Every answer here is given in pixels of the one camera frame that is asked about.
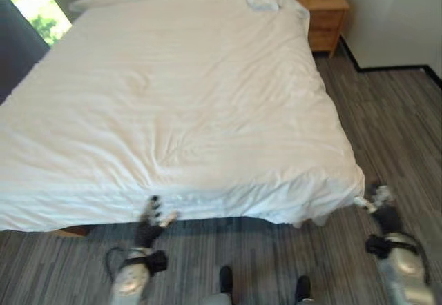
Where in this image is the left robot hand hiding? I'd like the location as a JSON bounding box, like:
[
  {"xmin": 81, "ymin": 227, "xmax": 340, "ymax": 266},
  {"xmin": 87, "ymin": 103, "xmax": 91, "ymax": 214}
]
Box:
[{"xmin": 135, "ymin": 195, "xmax": 178, "ymax": 250}]

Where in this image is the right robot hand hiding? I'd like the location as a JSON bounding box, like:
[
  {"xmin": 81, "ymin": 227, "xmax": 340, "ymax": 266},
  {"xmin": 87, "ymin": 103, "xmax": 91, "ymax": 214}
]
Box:
[{"xmin": 354, "ymin": 183, "xmax": 403, "ymax": 237}]

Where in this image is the white duvet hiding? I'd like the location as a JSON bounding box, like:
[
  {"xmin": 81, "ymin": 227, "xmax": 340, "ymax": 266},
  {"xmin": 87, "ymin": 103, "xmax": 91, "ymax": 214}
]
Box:
[{"xmin": 0, "ymin": 0, "xmax": 365, "ymax": 232}]

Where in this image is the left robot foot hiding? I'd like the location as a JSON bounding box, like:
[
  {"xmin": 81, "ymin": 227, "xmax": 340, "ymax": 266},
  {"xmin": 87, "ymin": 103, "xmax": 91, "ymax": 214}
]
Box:
[{"xmin": 220, "ymin": 265, "xmax": 234, "ymax": 294}]

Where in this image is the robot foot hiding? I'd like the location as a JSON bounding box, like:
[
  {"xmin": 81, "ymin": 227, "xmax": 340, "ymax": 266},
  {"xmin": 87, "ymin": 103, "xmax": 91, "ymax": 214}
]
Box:
[
  {"xmin": 295, "ymin": 275, "xmax": 311, "ymax": 302},
  {"xmin": 220, "ymin": 265, "xmax": 234, "ymax": 294}
]

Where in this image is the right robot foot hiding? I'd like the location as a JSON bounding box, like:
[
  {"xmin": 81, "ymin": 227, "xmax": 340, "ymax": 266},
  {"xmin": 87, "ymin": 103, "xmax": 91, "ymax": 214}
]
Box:
[{"xmin": 295, "ymin": 275, "xmax": 311, "ymax": 302}]

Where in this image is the wooden nightstand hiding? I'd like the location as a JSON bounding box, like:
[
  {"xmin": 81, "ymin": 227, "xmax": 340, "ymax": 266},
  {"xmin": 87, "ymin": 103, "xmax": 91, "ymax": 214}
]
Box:
[{"xmin": 292, "ymin": 0, "xmax": 350, "ymax": 59}]

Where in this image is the dark grey curtain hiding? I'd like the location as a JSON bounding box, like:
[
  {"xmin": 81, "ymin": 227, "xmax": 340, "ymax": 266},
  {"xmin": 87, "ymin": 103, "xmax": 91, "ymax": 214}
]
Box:
[{"xmin": 0, "ymin": 0, "xmax": 52, "ymax": 106}]

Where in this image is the window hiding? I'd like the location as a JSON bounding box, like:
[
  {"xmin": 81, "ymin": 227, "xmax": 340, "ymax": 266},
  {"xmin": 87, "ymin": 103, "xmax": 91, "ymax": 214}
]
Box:
[{"xmin": 0, "ymin": 0, "xmax": 73, "ymax": 46}]

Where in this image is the wooden bed frame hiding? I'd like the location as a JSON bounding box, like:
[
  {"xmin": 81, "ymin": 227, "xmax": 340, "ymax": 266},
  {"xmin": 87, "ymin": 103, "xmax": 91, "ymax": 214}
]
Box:
[{"xmin": 51, "ymin": 225, "xmax": 94, "ymax": 237}]

